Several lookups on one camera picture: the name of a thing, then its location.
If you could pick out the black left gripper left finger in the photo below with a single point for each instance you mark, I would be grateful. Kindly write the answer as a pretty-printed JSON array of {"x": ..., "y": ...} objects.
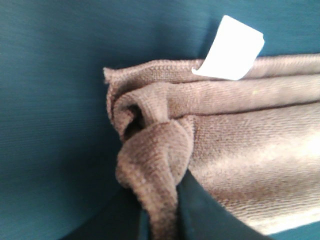
[{"x": 121, "y": 219}]

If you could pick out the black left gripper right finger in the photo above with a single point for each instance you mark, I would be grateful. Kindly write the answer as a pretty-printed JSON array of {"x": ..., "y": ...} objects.
[{"x": 201, "y": 217}]

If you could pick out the brown towel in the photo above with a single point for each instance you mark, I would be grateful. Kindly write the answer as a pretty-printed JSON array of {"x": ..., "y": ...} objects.
[{"x": 246, "y": 127}]

